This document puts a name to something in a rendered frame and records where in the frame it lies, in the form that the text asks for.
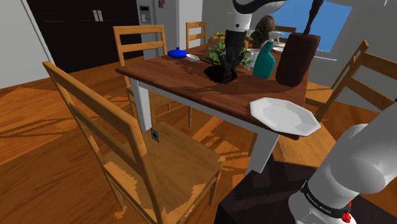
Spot white cup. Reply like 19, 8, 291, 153
247, 48, 262, 68

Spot green leafy plant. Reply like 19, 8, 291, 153
202, 40, 256, 71

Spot black bowl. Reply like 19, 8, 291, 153
203, 64, 239, 85

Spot window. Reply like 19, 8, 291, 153
267, 0, 354, 53

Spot grey refrigerator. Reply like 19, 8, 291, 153
136, 0, 180, 60

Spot teal bottle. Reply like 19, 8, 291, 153
252, 40, 277, 80

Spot wooden dining table white legs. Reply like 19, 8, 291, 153
115, 43, 311, 177

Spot wooden chair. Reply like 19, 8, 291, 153
185, 20, 207, 50
113, 24, 193, 129
305, 39, 397, 122
42, 60, 226, 224

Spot dark robot stand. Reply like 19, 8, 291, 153
214, 154, 397, 224

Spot orange pumpkin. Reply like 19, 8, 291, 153
207, 31, 226, 45

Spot white octagonal plate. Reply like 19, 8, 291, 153
249, 97, 321, 137

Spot black cabinet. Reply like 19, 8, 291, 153
25, 0, 144, 74

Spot brown bust figure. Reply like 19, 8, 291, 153
250, 15, 277, 49

